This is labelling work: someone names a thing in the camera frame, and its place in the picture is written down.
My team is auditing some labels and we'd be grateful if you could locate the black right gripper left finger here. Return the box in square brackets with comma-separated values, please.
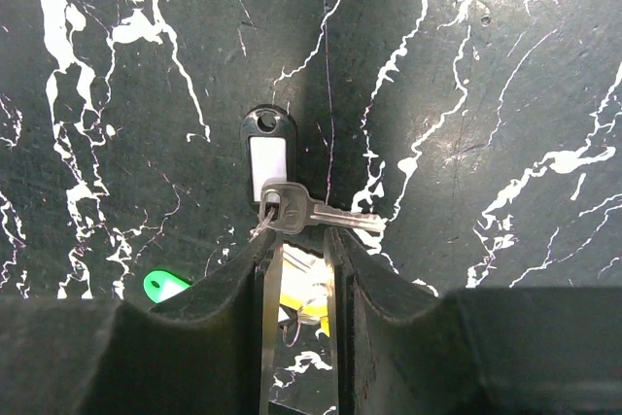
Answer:
[1, 231, 282, 414]

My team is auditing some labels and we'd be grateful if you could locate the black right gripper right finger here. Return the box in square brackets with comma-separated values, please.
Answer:
[324, 227, 621, 414]

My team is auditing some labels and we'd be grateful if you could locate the black key tag with key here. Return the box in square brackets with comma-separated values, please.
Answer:
[240, 104, 386, 235]

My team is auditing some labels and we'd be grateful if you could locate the green key tag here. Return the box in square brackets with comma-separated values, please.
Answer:
[143, 269, 190, 304]

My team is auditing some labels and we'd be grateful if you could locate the yellow key tag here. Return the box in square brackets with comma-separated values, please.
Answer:
[278, 243, 329, 336]

